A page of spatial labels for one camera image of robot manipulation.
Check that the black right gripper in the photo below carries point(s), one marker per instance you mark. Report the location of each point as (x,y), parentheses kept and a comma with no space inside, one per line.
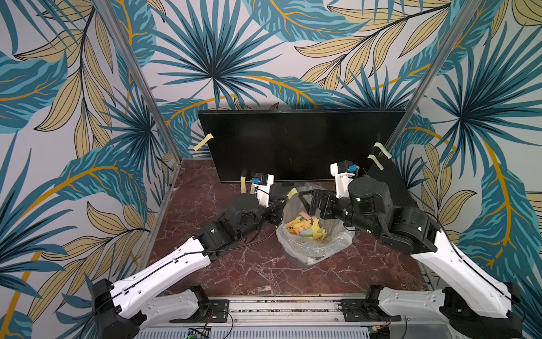
(323,203)

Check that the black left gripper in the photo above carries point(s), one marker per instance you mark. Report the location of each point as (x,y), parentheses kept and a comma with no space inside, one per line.
(276,207)

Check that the edge sticky note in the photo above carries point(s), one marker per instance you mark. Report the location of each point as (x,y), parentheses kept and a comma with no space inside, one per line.
(291,193)
(243,184)
(376,162)
(204,142)
(383,150)

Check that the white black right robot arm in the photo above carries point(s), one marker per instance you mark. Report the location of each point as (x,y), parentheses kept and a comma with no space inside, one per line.
(473,303)

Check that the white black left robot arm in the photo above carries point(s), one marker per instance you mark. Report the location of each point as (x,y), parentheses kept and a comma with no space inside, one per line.
(123,308)

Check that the discarded sticky notes pile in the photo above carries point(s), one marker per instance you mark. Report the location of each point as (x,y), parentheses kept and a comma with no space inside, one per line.
(307,227)

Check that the black flat computer monitor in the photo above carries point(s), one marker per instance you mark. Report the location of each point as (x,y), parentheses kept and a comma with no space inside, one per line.
(294,145)

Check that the clear plastic bin liner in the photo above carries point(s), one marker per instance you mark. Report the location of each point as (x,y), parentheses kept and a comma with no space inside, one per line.
(338,237)

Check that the black case with orange latches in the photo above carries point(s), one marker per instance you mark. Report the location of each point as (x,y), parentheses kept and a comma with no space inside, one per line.
(390,175)

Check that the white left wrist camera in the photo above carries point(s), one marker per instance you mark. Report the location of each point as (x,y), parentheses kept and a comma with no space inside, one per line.
(260,187)

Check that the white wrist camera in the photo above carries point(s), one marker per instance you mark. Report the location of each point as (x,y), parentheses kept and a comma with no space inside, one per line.
(260,187)
(344,172)

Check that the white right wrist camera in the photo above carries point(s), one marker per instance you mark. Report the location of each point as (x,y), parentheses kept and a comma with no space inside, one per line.
(344,172)

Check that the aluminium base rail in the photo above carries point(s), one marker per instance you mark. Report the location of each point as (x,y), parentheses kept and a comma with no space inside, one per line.
(309,316)

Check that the right aluminium frame post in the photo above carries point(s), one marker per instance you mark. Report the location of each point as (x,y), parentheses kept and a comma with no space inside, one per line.
(451,38)

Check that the aluminium frame post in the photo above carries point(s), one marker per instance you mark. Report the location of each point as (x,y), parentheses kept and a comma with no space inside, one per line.
(113,24)
(451,38)

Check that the left aluminium frame post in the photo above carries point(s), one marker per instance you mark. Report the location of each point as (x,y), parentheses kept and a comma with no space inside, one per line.
(113,24)

